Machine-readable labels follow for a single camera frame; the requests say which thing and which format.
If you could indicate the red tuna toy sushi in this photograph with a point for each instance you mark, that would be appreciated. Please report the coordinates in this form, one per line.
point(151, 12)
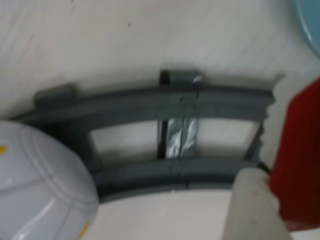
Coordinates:
point(300, 150)

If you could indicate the silver tape on track joint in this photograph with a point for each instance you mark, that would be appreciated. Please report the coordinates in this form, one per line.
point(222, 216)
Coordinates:
point(183, 135)

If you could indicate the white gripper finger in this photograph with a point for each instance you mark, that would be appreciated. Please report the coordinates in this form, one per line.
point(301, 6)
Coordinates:
point(252, 207)

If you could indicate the grey circular toy track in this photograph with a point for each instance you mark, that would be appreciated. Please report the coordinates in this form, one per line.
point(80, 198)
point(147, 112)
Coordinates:
point(140, 172)

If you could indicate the white Shinkansen toy locomotive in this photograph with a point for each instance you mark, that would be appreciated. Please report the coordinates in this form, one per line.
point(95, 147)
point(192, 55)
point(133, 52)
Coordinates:
point(37, 180)

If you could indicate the blue round dish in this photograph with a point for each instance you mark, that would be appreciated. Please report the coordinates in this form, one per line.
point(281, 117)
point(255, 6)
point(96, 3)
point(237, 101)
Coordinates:
point(308, 22)

